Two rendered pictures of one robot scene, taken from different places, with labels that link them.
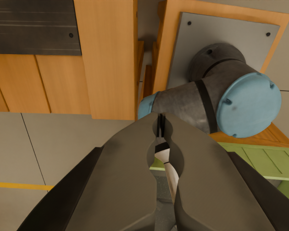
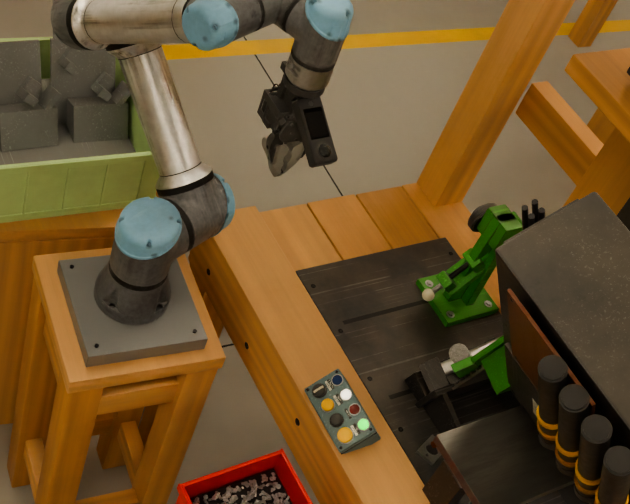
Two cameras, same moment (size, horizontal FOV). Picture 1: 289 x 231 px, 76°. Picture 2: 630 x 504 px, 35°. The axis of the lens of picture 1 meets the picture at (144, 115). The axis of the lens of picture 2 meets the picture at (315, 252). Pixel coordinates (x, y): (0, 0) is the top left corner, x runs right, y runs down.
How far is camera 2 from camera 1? 169 cm
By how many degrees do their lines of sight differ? 30
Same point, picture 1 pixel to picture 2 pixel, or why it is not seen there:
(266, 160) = not seen: outside the picture
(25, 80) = (347, 233)
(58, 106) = (300, 213)
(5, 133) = (382, 174)
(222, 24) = (157, 340)
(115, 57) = (258, 277)
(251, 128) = (141, 206)
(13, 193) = not seen: hidden behind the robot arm
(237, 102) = (171, 222)
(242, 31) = (128, 340)
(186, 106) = (201, 216)
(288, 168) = not seen: outside the picture
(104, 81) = (260, 251)
